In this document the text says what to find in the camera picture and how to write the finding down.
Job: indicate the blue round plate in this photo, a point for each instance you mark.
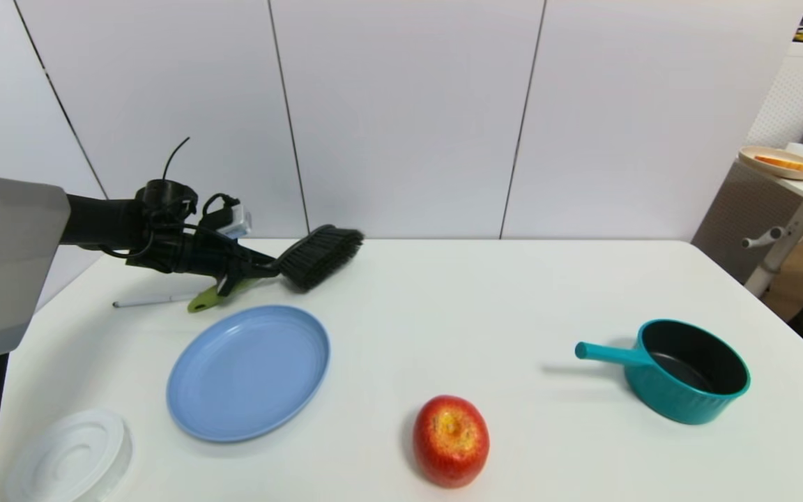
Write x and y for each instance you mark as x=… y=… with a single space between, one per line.
x=248 y=373

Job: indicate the red apple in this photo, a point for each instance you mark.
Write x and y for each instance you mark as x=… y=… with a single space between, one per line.
x=452 y=440

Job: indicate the white pen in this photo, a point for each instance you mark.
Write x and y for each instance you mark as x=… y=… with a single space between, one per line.
x=150 y=302

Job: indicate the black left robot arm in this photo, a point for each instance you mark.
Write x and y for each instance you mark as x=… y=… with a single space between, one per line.
x=4 y=265

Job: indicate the orange bread slice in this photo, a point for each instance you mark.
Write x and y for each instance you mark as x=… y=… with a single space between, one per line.
x=786 y=164

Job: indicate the beige shallow dish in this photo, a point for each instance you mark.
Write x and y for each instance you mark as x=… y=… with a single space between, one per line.
x=751 y=161

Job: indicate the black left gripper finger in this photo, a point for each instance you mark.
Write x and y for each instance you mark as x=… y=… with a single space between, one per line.
x=262 y=268
x=228 y=286

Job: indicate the white round plastic lid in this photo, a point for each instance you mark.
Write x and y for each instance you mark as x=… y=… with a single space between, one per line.
x=70 y=460

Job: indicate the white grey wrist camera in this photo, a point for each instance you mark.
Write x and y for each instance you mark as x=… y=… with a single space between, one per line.
x=238 y=224

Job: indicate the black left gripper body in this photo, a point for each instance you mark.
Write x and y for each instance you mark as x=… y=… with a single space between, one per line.
x=196 y=254

